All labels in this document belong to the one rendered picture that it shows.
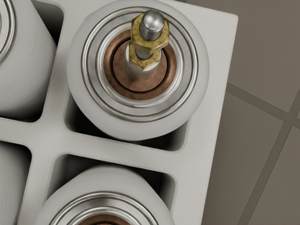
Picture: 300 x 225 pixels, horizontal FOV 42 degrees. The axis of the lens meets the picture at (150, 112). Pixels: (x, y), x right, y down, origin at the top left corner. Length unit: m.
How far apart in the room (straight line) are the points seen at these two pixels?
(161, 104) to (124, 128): 0.03
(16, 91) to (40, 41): 0.04
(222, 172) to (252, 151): 0.05
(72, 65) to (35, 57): 0.03
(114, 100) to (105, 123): 0.02
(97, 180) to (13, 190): 0.08
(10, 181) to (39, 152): 0.03
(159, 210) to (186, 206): 0.08
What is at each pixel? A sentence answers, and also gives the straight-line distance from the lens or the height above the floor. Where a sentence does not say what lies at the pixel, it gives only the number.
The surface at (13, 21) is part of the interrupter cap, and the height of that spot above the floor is 0.25.
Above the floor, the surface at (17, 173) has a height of 0.17.
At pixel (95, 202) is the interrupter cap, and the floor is 0.25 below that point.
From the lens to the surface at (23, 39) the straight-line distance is 0.27.
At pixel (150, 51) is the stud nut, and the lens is 0.18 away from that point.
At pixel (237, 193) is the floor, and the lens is 0.53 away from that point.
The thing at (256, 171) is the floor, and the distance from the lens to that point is 0.53.
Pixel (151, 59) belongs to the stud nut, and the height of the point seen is 0.29.
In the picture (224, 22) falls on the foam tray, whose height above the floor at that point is 0.18.
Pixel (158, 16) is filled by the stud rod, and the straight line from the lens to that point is 0.17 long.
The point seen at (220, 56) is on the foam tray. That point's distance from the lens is 0.34.
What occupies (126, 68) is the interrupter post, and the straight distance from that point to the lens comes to 0.24.
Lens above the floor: 0.50
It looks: 83 degrees down
